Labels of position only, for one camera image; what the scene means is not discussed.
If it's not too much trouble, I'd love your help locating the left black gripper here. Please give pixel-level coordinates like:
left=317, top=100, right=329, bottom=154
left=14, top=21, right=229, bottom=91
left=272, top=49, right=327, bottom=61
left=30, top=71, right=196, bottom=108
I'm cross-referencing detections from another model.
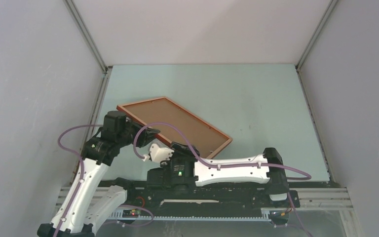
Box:
left=116, top=119, right=159, bottom=148

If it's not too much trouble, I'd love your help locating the wooden picture frame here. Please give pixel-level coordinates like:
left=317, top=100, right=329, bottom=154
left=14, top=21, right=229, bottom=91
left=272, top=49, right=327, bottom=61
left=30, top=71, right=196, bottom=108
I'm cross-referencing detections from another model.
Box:
left=116, top=96, right=233, bottom=160

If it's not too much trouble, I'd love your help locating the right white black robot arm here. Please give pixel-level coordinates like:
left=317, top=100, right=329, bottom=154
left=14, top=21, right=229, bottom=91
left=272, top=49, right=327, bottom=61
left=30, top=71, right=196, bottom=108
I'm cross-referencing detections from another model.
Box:
left=143, top=143, right=289, bottom=206

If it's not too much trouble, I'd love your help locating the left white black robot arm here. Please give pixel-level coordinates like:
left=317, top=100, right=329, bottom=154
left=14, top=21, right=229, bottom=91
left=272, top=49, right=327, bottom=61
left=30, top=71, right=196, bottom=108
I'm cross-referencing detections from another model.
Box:
left=37, top=111, right=160, bottom=237

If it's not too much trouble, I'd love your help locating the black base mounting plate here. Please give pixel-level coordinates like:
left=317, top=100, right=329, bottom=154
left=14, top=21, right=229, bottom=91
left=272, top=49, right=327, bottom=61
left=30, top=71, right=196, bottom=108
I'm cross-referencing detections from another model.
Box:
left=99, top=178, right=300, bottom=219

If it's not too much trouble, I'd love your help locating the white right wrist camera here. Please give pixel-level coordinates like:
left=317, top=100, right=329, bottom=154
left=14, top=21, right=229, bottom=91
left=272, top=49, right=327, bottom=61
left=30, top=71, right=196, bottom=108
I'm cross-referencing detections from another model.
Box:
left=143, top=143, right=174, bottom=163

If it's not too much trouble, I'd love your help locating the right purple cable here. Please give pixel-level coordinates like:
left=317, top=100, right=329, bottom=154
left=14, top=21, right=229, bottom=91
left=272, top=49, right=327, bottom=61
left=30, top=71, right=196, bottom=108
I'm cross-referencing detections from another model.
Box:
left=133, top=122, right=313, bottom=237

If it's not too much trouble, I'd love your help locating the aluminium rail with cable duct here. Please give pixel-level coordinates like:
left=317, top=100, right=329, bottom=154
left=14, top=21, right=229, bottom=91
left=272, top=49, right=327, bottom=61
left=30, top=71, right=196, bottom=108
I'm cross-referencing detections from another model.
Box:
left=47, top=186, right=362, bottom=237

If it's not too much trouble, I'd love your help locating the left aluminium corner post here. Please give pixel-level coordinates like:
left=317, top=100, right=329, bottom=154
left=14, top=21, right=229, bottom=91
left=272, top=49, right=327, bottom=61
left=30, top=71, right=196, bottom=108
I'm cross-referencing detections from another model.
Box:
left=63, top=0, right=108, bottom=74

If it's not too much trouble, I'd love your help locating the aluminium corner post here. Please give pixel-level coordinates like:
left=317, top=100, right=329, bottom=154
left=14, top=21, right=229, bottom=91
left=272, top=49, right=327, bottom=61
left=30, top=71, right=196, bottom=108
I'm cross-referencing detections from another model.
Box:
left=296, top=0, right=340, bottom=72
left=63, top=0, right=108, bottom=74

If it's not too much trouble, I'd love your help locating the right aluminium corner post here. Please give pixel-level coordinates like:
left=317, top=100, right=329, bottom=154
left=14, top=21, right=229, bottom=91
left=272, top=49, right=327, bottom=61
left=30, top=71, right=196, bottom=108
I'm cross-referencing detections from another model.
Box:
left=296, top=0, right=340, bottom=72

